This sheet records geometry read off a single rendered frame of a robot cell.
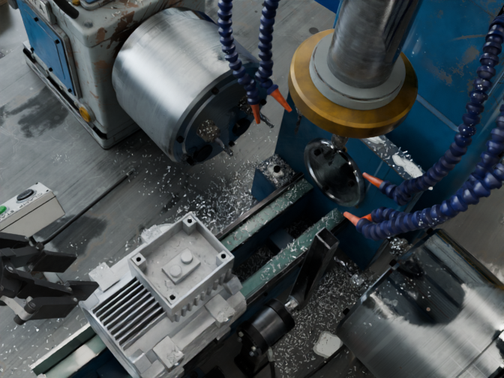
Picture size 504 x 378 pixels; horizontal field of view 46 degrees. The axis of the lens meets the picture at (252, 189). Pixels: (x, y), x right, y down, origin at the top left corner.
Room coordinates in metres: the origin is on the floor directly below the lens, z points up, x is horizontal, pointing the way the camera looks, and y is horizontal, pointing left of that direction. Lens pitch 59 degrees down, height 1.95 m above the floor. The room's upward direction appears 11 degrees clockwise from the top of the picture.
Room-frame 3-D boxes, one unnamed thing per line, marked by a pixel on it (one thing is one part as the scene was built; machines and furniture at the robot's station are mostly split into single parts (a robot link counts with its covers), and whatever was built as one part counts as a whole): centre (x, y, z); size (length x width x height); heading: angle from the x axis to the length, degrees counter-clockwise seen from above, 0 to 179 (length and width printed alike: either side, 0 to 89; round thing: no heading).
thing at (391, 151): (0.67, -0.18, 0.97); 0.30 x 0.11 x 0.34; 51
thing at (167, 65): (0.77, 0.19, 1.04); 0.37 x 0.25 x 0.25; 51
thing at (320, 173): (0.62, -0.14, 1.02); 0.15 x 0.02 x 0.15; 51
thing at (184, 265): (0.34, 0.08, 1.11); 0.12 x 0.11 x 0.07; 143
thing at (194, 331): (0.31, 0.11, 1.02); 0.20 x 0.19 x 0.19; 143
